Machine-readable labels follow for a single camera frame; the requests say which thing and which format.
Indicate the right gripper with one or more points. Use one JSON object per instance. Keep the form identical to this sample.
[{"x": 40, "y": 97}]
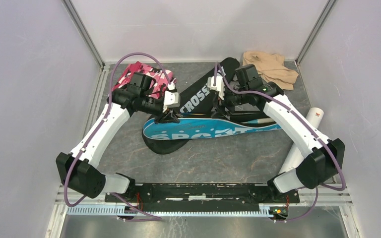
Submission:
[{"x": 219, "y": 112}]

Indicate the blue Sport racket cover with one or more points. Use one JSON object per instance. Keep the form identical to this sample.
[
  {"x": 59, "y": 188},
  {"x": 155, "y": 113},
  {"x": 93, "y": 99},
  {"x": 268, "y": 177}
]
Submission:
[{"x": 198, "y": 126}]

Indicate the beige cloth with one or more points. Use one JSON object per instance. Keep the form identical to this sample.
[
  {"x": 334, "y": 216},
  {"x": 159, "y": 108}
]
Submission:
[{"x": 270, "y": 67}]

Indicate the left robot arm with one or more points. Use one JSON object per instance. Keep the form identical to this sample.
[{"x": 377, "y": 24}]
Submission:
[{"x": 78, "y": 168}]

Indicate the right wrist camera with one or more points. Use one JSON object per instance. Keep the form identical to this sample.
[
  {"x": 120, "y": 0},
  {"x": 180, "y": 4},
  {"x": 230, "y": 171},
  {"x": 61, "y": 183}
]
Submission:
[{"x": 216, "y": 83}]

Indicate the black Crossway racket cover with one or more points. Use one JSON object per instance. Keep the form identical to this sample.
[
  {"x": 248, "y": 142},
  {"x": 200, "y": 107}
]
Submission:
[{"x": 194, "y": 99}]

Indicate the pink camouflage cloth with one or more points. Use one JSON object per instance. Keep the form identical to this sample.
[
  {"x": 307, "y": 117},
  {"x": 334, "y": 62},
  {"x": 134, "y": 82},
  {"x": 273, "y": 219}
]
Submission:
[{"x": 158, "y": 84}]

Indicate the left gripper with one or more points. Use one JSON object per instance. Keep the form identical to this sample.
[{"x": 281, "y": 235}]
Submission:
[{"x": 170, "y": 117}]

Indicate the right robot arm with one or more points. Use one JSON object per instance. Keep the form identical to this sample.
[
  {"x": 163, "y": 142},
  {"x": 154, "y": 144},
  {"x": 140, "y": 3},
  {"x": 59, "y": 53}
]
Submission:
[{"x": 323, "y": 157}]

